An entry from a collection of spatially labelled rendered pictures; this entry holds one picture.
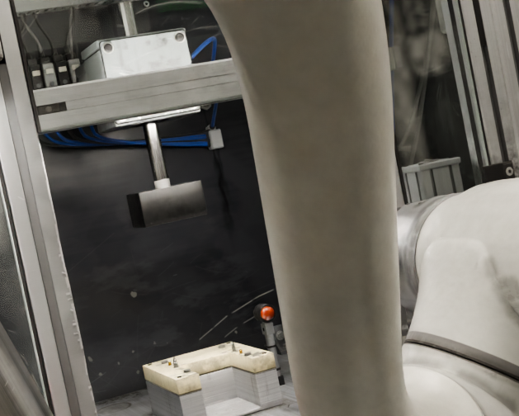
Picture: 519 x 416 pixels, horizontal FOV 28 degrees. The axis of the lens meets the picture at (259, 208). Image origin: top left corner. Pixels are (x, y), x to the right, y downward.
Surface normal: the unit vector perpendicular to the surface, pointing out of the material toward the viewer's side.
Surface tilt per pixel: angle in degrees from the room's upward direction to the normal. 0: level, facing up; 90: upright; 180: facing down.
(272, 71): 127
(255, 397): 90
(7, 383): 85
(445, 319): 58
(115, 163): 90
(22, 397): 83
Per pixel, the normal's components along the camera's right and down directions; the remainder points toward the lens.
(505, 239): -0.80, -0.34
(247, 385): -0.91, 0.20
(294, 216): -0.49, 0.53
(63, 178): 0.37, -0.03
